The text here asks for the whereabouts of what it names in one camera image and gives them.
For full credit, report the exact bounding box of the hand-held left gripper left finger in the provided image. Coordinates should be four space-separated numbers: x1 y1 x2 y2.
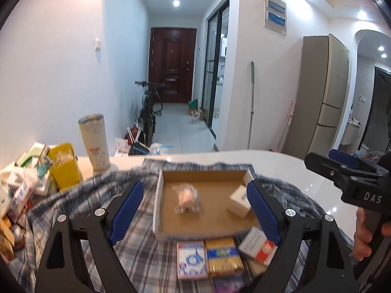
34 179 145 293

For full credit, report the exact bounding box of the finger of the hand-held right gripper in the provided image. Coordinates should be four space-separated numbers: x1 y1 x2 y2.
304 152 352 187
328 148 379 171

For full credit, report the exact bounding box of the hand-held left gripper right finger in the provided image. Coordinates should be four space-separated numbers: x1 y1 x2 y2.
246 179 358 293

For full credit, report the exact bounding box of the small white box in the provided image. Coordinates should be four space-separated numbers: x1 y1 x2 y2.
227 186 253 219

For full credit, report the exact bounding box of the shallow cardboard box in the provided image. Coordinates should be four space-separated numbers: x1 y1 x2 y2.
153 168 269 241

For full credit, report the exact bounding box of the purple box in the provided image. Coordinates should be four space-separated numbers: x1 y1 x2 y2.
211 276 246 293

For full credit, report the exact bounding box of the person's right hand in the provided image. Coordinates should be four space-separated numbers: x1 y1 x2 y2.
354 208 380 261

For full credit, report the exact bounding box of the red and white box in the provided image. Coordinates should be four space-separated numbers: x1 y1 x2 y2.
238 226 277 264

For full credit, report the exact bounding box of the beige box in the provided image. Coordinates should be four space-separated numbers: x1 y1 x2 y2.
244 258 269 277

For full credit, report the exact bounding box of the blue plaid cloth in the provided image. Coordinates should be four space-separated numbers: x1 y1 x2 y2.
26 157 355 293

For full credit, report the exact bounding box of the yellow and blue packet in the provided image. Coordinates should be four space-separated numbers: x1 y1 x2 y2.
204 237 244 278

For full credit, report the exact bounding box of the plastic-wrapped round item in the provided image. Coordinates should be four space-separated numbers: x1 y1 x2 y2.
172 183 202 215

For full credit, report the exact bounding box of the black plastic bag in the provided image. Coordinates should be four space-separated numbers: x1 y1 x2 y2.
128 142 152 156

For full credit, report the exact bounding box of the white plastic bag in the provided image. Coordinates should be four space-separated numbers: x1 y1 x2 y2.
115 139 130 156

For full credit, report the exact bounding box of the beige refrigerator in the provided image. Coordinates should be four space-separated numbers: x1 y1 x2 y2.
282 34 350 153

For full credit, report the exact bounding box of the blue and white bag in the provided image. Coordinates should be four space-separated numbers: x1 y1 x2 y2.
150 143 174 155

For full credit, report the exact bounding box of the yellow plastic container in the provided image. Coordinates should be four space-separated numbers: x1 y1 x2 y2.
47 142 82 192

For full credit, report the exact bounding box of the white speckled tumbler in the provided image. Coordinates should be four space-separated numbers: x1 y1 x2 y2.
78 114 111 171

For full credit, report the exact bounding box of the red bag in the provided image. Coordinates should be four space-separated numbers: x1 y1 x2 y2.
126 126 144 148

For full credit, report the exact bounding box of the black bicycle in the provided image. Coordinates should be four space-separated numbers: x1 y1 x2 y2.
134 81 172 147

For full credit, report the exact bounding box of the pile of small cartons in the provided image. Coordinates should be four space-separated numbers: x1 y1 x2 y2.
0 142 58 263

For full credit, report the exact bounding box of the black framed glass door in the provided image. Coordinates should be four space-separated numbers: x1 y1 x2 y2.
202 0 230 127

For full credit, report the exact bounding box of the dark wooden door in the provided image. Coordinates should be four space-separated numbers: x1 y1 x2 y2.
149 27 196 104

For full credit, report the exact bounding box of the wall electrical panel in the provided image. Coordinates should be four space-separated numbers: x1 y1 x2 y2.
264 0 288 36

